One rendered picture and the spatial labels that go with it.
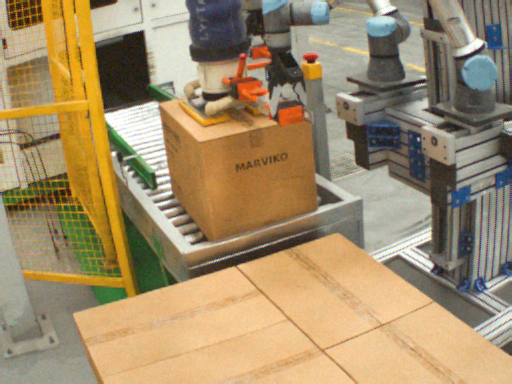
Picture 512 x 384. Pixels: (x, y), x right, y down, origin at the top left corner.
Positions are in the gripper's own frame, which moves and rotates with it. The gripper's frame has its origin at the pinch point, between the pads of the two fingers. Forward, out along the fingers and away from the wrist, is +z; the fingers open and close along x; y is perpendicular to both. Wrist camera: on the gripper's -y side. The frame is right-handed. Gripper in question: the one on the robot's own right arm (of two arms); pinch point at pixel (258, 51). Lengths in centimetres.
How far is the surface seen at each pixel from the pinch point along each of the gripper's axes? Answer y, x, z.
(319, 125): 7.8, 21.2, 36.3
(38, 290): -46, -120, 108
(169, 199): 2, -48, 55
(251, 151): 61, -29, 20
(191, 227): 37, -48, 53
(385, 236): -5, 60, 108
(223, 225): 61, -42, 44
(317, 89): 7.7, 22.1, 19.8
